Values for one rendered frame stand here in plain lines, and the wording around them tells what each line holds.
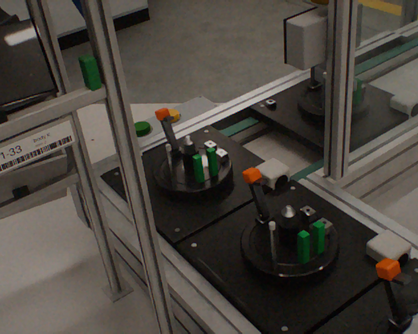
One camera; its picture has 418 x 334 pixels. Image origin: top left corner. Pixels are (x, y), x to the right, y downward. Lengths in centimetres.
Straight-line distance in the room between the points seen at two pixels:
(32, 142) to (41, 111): 3
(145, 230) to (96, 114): 82
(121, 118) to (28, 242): 58
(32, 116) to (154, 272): 27
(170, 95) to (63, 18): 113
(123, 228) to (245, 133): 36
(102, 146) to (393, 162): 64
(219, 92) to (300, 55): 244
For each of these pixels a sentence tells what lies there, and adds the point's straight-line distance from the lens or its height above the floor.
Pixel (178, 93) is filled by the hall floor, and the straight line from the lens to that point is 331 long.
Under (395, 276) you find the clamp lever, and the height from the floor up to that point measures 106.
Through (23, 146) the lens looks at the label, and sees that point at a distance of 54.
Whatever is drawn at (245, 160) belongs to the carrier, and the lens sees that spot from 101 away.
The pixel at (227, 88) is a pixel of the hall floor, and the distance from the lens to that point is 330.
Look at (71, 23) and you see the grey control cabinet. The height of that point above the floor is 17.
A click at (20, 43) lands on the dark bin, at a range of 58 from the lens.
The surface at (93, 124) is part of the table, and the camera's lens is 141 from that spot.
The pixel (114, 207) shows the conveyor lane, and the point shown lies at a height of 95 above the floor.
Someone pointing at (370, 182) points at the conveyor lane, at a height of 91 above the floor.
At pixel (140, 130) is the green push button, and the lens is 113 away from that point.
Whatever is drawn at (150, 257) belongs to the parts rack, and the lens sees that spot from 69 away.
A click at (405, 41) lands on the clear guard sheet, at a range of 99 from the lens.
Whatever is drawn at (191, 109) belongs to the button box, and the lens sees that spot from 119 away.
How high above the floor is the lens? 155
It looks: 36 degrees down
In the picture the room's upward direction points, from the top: 7 degrees counter-clockwise
